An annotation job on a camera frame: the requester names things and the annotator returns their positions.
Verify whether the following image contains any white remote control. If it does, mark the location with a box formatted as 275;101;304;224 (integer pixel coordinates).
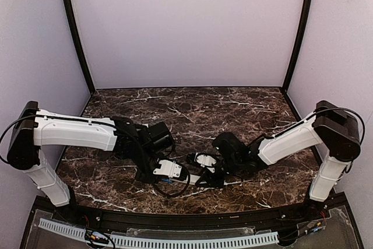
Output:
170;174;200;185

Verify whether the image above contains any blue AA battery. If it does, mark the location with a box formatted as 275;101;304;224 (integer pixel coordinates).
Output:
161;178;173;184

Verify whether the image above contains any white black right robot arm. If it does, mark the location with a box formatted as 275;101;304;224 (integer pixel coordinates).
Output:
187;100;365;202

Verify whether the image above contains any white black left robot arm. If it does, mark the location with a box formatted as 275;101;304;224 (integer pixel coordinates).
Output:
1;101;182;207

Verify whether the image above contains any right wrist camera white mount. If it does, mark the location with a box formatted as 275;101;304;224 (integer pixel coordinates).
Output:
186;153;217;167

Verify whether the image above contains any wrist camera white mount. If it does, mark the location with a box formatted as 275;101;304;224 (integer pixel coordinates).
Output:
153;159;182;178
186;153;217;167

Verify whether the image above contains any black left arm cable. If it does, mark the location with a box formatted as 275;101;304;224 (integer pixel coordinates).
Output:
153;164;192;199

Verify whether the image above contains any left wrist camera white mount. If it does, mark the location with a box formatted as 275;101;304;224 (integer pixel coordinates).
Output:
153;159;182;178

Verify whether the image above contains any centre white cable duct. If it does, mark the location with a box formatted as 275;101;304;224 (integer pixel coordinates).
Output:
110;230;279;247

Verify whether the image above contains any white cable duct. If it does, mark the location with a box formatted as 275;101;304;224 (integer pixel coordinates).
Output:
110;230;279;247
38;218;86;242

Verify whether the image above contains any left white cable duct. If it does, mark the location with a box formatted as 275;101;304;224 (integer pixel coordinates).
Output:
38;218;86;242

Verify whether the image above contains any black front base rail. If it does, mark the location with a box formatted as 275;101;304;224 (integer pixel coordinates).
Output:
34;195;350;234

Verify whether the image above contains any black left frame post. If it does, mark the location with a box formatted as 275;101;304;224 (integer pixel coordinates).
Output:
63;0;96;95

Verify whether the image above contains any black frame post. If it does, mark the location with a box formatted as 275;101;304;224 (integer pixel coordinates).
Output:
281;0;312;93
63;0;96;95

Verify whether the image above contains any black right frame post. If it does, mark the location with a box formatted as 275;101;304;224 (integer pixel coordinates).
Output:
281;0;312;93

